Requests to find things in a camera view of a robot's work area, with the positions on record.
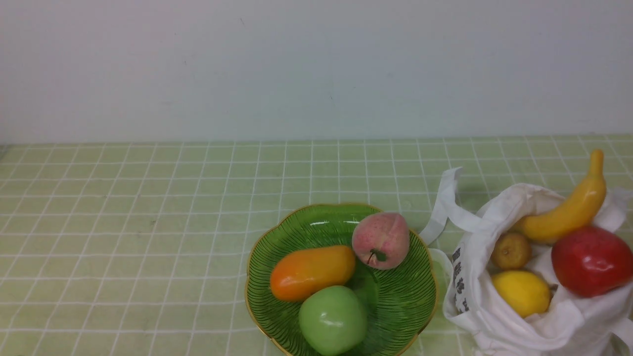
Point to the yellow banana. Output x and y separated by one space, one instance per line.
578 210

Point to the green glass fruit bowl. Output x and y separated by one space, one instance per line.
399 302

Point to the small brown kiwi fruit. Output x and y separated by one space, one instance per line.
512 251

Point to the white cloth bag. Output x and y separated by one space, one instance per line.
572 326

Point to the pink peach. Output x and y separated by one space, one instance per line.
381 240

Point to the orange mango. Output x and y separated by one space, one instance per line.
302 273

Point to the green apple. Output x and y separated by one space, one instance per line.
333 320

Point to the yellow lemon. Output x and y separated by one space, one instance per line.
523 291

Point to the red apple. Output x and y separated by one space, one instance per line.
592 261

